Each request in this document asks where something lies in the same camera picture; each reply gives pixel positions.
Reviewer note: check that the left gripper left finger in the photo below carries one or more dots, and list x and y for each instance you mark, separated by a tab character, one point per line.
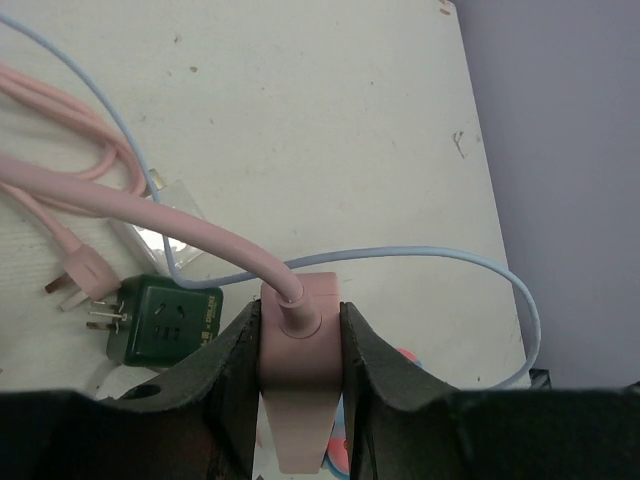
196	420

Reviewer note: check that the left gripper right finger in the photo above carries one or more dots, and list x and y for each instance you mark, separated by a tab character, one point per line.
404	423

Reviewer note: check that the dark green cube plug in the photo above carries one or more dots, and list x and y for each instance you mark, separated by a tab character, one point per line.
155	323

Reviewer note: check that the pink power strip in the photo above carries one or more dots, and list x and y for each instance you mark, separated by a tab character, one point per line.
300	371

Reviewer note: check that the white charger plug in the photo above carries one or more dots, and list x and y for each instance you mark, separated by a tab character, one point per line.
159	243

